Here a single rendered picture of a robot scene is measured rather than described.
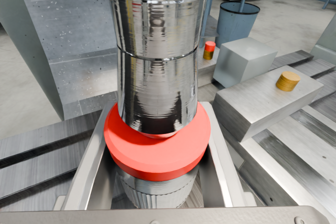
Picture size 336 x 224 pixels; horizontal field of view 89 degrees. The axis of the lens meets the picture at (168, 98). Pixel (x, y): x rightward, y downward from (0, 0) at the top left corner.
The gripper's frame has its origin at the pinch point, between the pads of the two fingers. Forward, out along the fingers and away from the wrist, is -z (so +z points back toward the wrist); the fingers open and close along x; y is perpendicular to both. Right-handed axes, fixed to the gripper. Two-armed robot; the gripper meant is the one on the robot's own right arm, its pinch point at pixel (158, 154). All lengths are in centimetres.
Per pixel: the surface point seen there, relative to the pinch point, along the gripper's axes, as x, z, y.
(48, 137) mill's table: 18.9, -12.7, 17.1
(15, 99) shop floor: 144, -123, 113
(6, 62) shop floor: 196, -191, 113
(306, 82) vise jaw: -20.6, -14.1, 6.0
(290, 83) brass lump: -16.5, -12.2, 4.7
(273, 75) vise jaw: -16.7, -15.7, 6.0
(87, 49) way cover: 18.9, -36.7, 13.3
